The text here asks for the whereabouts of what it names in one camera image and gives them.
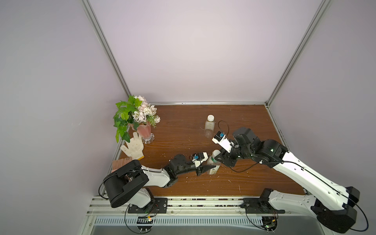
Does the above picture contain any labelled clear plastic bottle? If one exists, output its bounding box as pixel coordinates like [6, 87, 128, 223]
[207, 156, 221, 175]

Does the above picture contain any white bottle cap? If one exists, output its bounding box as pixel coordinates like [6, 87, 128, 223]
[207, 115, 214, 122]
[212, 149, 221, 157]

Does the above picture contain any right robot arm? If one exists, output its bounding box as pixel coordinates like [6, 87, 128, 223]
[212, 127, 360, 234]

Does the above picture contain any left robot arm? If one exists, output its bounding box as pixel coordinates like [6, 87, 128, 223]
[102, 152, 215, 211]

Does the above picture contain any white knitted work glove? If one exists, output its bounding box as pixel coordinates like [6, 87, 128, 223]
[120, 132, 145, 160]

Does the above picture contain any pink glass vase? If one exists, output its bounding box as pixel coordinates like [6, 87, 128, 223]
[137, 123, 155, 144]

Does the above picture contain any pink brush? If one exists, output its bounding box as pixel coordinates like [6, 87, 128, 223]
[111, 157, 133, 172]

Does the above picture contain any left electronics board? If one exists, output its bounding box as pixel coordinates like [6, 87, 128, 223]
[136, 216, 153, 234]

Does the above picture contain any electronics board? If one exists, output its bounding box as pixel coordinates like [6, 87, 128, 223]
[136, 216, 153, 234]
[261, 216, 278, 232]

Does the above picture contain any artificial flower bouquet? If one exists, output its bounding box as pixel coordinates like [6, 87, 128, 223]
[113, 96, 161, 143]

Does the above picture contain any right electronics board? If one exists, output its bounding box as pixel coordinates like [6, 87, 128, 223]
[261, 216, 278, 232]

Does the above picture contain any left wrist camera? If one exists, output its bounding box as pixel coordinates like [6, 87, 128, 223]
[192, 152, 208, 168]

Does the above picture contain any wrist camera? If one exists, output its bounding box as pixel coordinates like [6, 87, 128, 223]
[192, 152, 208, 168]
[212, 131, 235, 153]

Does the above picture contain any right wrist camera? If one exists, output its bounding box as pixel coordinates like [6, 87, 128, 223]
[212, 131, 235, 153]

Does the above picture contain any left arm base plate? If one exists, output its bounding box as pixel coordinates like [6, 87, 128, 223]
[127, 198, 168, 214]

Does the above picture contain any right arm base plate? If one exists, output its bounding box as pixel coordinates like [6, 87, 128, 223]
[240, 198, 286, 214]

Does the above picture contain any aluminium front rail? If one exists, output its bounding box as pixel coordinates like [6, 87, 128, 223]
[86, 196, 306, 216]

